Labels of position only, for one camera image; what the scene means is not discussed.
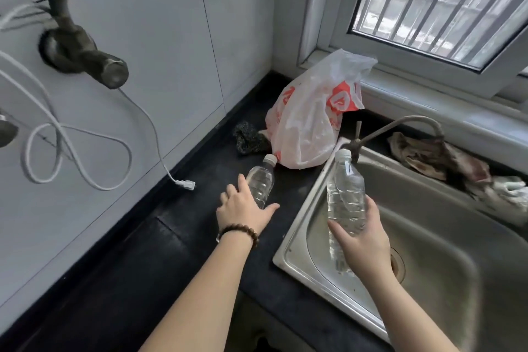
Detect person's left forearm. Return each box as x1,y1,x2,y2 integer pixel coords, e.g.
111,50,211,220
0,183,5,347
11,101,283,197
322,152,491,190
138,232,259,352

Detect dark bead bracelet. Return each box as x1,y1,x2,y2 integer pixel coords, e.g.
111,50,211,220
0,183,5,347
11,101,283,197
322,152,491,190
216,223,260,249

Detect small steel faucet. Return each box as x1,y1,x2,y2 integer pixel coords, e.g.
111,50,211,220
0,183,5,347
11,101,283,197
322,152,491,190
342,115,446,165

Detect person's left hand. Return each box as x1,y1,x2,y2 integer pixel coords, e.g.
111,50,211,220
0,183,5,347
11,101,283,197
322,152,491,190
216,173,281,237

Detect dark steel wool scrubber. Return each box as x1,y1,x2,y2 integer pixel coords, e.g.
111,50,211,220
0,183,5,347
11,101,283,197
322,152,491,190
232,120,271,157

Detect gray dish cloth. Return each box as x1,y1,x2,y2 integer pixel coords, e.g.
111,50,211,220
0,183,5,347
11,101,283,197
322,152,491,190
466,175,528,227

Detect brown dish rag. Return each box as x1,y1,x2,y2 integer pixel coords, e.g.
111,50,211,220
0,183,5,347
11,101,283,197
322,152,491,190
387,131,492,191

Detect white red plastic bag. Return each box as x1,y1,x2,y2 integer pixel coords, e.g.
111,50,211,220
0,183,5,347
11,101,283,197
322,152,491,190
260,48,378,170

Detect dark wall pipe valve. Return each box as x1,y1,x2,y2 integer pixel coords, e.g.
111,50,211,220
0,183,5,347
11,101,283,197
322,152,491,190
38,0,129,91

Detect gray metal wall fitting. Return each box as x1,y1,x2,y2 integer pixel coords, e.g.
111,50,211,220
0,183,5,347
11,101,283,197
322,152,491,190
0,114,19,149

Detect bundle of hanging cables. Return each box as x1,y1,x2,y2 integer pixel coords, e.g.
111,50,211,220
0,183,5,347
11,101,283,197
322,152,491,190
0,3,197,191

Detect person's right hand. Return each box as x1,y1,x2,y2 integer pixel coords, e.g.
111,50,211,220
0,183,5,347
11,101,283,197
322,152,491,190
328,195,393,281

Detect steel kitchen sink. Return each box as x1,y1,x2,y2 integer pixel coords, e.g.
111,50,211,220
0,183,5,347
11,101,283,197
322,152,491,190
272,137,528,352

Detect clear bottle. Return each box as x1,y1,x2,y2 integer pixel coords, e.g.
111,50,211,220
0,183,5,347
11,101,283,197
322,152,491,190
245,153,278,210
326,149,368,276

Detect white barred window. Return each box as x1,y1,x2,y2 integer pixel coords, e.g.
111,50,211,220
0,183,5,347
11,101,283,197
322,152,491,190
299,0,528,99

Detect person's right forearm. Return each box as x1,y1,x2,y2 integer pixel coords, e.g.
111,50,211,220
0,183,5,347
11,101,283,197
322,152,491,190
362,269,461,352

